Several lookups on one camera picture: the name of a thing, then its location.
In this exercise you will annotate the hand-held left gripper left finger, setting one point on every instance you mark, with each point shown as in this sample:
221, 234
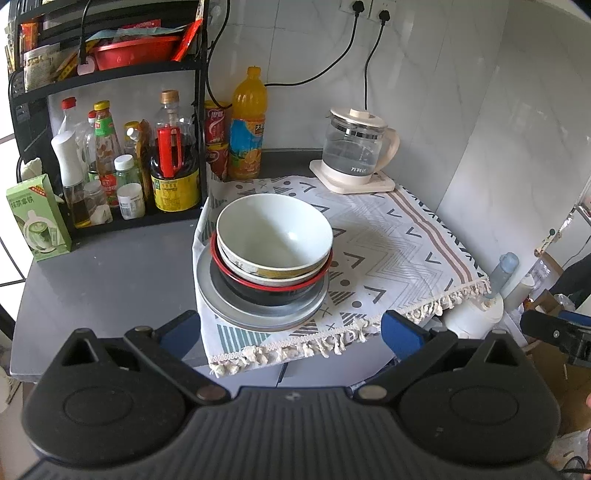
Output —
182, 330

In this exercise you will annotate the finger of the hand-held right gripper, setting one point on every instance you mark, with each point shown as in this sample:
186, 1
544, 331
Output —
554, 337
575, 316

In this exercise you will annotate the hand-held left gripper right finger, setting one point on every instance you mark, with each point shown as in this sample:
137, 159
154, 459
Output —
401, 334

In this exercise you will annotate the grey plate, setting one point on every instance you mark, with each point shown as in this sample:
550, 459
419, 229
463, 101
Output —
263, 318

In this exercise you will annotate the red-rimmed black bowl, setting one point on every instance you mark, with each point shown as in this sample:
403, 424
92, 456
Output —
258, 295

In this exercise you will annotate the white printed bowl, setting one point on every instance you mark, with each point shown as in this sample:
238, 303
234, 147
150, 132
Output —
258, 276

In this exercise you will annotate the dark cloth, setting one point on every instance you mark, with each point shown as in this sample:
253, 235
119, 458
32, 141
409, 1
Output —
575, 281

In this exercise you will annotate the cardboard box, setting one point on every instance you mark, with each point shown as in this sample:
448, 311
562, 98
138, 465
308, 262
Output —
549, 383

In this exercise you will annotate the white plastic bottle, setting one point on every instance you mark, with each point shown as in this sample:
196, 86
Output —
519, 293

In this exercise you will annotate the white paper towel roll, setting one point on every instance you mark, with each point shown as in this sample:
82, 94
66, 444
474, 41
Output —
471, 318

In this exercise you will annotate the patterned fringed table cloth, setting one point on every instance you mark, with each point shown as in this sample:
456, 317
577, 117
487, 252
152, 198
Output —
392, 258

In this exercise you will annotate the pale blue bottle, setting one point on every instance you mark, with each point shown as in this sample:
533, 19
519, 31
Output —
505, 272

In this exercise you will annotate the white labelled jar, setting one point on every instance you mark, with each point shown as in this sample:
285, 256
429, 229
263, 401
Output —
131, 201

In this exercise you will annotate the cream kettle base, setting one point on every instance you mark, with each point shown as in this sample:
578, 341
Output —
369, 187

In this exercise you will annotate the small clear jar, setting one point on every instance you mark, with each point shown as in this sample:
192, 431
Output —
97, 203

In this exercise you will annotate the small white-capped jar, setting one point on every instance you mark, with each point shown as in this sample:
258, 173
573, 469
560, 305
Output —
125, 170

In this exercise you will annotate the red drink can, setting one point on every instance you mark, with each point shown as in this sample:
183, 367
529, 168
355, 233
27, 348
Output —
218, 122
217, 159

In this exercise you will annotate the green carton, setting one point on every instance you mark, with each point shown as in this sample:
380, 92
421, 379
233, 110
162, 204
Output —
39, 221

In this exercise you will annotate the sauce bottle gold cap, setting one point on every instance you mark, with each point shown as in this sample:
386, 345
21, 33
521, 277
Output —
107, 143

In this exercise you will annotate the orange juice bottle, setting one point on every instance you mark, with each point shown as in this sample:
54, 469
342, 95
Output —
247, 138

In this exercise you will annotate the white oil dispenser bottle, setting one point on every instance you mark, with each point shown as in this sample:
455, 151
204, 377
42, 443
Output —
69, 161

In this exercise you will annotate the white rag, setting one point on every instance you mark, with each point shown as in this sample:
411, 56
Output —
32, 167

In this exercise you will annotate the clear bottle red cap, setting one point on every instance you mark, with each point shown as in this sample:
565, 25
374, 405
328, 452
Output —
69, 117

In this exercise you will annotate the black metal kitchen rack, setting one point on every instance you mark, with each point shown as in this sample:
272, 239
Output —
115, 70

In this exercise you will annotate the red plastic basin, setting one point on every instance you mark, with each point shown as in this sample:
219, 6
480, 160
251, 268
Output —
134, 53

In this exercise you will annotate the red snack packet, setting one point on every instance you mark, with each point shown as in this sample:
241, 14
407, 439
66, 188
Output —
187, 39

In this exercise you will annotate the printed tin container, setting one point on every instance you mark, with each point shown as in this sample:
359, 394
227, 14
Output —
41, 67

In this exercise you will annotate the black plug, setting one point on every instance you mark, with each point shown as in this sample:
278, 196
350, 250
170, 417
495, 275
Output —
358, 8
385, 16

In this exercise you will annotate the white wall socket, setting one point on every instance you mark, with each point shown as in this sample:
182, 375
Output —
354, 5
383, 5

